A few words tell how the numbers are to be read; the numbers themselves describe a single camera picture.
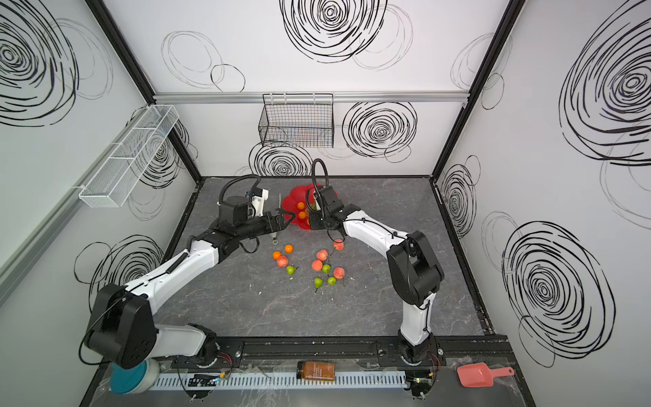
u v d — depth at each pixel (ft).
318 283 2.84
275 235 3.24
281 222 2.39
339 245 3.09
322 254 2.99
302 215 2.50
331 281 2.84
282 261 2.98
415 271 1.58
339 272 2.85
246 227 2.28
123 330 1.34
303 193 3.67
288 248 3.13
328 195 2.35
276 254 3.05
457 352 2.47
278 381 2.11
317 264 2.91
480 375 2.29
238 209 2.07
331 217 2.24
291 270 2.92
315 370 2.23
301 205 3.53
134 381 2.07
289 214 2.54
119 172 2.46
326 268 2.92
